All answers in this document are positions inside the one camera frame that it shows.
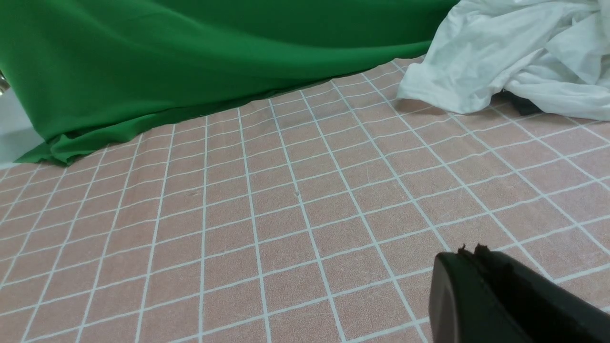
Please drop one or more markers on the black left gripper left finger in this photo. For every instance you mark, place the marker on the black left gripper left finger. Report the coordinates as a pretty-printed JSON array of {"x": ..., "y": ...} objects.
[{"x": 463, "y": 308}]

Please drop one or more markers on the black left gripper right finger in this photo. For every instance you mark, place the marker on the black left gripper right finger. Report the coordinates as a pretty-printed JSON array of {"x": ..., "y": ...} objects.
[{"x": 544, "y": 311}]

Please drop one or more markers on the white shirt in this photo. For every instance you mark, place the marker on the white shirt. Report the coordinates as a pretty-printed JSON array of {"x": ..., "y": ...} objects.
[{"x": 554, "y": 53}]

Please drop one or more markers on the pink checkered tablecloth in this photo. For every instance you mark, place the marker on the pink checkered tablecloth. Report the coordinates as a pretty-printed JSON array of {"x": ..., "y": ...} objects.
[{"x": 314, "y": 216}]

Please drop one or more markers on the green backdrop cloth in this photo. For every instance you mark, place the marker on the green backdrop cloth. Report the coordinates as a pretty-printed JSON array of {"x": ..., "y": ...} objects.
[{"x": 90, "y": 73}]

